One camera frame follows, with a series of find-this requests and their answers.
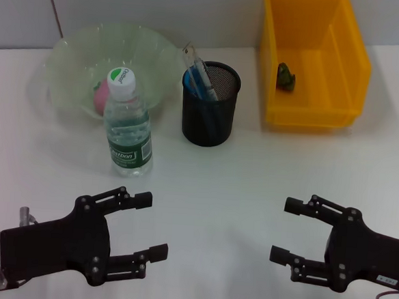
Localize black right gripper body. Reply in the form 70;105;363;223
321;206;399;298

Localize white grey ballpoint pen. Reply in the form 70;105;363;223
191;57;224;103

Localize small green toy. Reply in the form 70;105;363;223
275;61;299;94

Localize clear plastic ruler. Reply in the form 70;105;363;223
178;41;208;98

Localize black mesh trash can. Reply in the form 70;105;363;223
177;59;243;150

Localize pale green wavy fruit plate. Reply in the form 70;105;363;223
39;17;182;124

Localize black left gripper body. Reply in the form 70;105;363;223
0;189;115;297

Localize clear green-label water bottle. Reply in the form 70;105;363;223
98;66;161;180

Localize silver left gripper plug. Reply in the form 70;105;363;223
18;206;32;227

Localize pink peach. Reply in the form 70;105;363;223
92;76;111;117

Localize blue teal capped scissors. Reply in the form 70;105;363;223
180;66;223;138

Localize yellow plastic storage bin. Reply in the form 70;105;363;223
255;0;378;133

